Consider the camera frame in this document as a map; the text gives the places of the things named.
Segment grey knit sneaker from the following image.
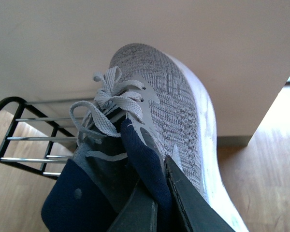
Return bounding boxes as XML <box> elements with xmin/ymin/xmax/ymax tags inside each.
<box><xmin>40</xmin><ymin>43</ymin><xmax>249</xmax><ymax>232</ymax></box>

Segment black metal shoe rack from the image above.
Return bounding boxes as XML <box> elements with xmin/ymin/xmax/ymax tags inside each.
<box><xmin>0</xmin><ymin>96</ymin><xmax>97</xmax><ymax>181</ymax></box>

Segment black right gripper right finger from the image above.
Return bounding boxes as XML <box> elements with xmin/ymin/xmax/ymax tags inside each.
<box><xmin>164</xmin><ymin>156</ymin><xmax>234</xmax><ymax>232</ymax></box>

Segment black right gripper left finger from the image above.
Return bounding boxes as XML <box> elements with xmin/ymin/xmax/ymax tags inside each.
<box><xmin>108</xmin><ymin>180</ymin><xmax>158</xmax><ymax>232</ymax></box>

